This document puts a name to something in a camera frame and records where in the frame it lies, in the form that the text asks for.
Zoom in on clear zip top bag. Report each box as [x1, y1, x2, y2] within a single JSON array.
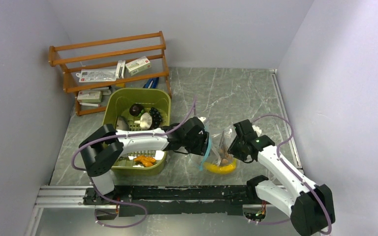
[[189, 124, 236, 171]]

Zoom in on yellow fake banana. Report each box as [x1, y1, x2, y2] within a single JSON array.
[[203, 160, 237, 175]]

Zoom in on dark fake grape bunch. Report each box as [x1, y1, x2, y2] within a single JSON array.
[[149, 107, 163, 129]]

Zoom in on white fake mushroom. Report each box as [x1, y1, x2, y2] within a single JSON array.
[[134, 113, 153, 130]]

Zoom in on orange fake fried food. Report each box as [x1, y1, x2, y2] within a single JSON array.
[[133, 155, 157, 167]]

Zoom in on dark fake mangosteen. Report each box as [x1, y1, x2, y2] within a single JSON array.
[[129, 103, 145, 117]]

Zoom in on olive green plastic bin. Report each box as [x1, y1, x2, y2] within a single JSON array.
[[102, 88, 171, 176]]

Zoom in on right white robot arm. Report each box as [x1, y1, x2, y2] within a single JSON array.
[[228, 119, 336, 236]]

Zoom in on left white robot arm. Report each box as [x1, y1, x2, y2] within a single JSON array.
[[76, 117, 211, 205]]

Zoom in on blue stapler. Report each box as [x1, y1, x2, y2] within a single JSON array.
[[143, 77, 159, 89]]

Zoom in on white green box on shelf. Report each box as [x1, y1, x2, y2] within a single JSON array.
[[125, 57, 151, 76]]

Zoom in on small white upright box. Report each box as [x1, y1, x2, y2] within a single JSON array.
[[115, 60, 126, 79]]

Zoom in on white box lower shelf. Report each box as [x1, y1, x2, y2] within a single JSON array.
[[77, 90, 102, 103]]

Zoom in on clear blister pack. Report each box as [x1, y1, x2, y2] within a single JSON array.
[[76, 69, 116, 83]]

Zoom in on orange wooden shelf rack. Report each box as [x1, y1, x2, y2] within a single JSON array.
[[48, 31, 172, 116]]

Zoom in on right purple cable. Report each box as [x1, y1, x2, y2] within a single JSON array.
[[251, 114, 333, 236]]

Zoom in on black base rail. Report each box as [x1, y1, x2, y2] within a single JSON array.
[[83, 185, 264, 217]]

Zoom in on aluminium frame rail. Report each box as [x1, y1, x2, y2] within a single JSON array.
[[34, 185, 88, 208]]

